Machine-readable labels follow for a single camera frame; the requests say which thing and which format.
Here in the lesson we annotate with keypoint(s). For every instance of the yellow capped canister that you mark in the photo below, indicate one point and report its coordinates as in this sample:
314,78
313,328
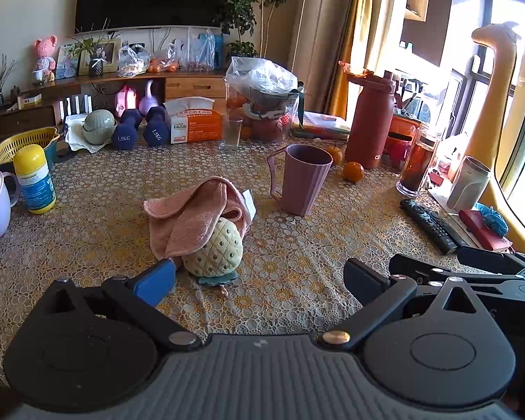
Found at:
35,179

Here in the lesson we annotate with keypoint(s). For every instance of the purple kettlebell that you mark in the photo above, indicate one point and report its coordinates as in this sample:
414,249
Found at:
151,98

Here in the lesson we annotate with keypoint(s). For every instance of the teal basin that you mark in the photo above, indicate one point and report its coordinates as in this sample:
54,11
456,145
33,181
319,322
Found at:
52,154

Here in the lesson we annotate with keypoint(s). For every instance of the potted green plant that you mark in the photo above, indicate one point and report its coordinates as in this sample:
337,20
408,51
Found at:
245,13

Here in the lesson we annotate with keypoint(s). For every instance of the clear glass tumbler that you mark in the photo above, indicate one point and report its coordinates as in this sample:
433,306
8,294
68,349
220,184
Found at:
231,133

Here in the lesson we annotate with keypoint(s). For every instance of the round orange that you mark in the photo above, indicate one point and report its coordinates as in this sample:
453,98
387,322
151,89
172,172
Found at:
353,171

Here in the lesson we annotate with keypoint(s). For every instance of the yellow colander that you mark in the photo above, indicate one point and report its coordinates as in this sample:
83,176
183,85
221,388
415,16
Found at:
22,142

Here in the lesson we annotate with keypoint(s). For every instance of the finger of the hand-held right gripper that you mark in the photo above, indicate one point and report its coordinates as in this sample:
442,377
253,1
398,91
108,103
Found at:
424,267
494,259

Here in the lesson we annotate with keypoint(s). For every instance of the yellow curtain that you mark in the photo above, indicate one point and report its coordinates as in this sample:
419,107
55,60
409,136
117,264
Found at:
354,30

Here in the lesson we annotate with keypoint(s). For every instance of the orange container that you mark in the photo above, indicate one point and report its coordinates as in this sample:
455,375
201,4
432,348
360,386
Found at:
400,140

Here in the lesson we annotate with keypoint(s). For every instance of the pineapple plush toy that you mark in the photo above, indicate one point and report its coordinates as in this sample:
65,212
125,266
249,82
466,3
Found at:
218,245

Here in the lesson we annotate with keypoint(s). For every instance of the orange with stem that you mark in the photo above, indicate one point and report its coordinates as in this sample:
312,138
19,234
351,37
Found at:
336,155

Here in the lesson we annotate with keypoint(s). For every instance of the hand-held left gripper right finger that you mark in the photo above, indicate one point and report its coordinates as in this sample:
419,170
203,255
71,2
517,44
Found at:
364,281

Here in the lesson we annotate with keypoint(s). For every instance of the pink towel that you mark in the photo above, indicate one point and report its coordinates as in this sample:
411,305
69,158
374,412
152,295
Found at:
188,210

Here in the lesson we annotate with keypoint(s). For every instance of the red water bottle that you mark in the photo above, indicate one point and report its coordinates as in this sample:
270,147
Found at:
369,122

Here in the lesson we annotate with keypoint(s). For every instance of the pink bear figure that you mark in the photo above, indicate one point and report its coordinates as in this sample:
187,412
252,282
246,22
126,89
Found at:
45,54

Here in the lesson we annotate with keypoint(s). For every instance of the window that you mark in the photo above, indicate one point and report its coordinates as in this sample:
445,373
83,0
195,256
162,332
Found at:
520,74

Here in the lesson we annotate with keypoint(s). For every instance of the wooden television cabinet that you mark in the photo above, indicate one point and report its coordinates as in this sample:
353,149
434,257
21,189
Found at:
192,87

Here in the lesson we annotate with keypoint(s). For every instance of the plastic bag of oranges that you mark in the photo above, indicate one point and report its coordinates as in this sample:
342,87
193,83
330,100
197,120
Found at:
162,63

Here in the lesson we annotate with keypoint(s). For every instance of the plastic bag of snacks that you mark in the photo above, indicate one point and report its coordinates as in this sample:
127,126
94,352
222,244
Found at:
133,61

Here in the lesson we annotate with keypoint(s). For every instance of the yellow giraffe figure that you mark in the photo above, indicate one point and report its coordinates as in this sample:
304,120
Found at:
503,109

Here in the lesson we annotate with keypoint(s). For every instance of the pink toy case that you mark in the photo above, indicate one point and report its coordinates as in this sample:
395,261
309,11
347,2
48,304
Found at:
126,100

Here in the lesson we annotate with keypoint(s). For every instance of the picture card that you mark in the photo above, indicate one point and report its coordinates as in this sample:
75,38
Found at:
66,61

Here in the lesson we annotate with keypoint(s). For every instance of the clear plastic bag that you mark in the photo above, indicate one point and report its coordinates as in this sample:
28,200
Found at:
199,50

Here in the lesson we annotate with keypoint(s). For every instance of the white cloth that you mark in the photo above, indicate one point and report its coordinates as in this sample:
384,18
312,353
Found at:
75,141

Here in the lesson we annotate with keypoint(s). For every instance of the grey tumbler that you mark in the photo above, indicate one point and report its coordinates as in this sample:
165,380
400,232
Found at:
466,183

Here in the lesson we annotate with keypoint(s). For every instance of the blue mesh scrunchie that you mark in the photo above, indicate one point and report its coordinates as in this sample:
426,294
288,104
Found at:
494,218

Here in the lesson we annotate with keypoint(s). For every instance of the orange tissue box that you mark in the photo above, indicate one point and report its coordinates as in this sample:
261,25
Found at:
197,124

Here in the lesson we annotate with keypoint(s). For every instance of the green bowl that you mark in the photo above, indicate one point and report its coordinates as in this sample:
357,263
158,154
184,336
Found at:
98,124

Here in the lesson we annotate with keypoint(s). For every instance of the white picket fence ornament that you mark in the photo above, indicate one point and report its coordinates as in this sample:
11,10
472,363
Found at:
76,105

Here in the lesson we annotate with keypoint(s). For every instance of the glass of dark tea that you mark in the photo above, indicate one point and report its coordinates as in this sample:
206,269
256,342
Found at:
415,166

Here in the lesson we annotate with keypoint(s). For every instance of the red notebook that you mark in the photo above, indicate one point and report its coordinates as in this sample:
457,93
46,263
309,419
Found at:
485,239

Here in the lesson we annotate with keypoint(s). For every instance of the small vase with plant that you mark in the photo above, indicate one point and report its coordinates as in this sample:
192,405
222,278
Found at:
97,66

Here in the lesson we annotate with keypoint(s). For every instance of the wooden photo frame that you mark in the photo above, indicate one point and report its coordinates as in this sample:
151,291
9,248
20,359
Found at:
110,52

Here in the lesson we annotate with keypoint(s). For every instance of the plastic bag of fruit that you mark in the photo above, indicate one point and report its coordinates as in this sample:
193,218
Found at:
262,92

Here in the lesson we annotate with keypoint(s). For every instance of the black remote control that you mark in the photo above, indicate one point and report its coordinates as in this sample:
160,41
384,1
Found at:
433,225

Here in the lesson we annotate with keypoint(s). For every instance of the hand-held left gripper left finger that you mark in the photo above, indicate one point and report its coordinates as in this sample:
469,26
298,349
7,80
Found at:
156,279

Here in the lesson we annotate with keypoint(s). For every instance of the clear glass jar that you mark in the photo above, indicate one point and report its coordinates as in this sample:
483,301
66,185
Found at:
433,133

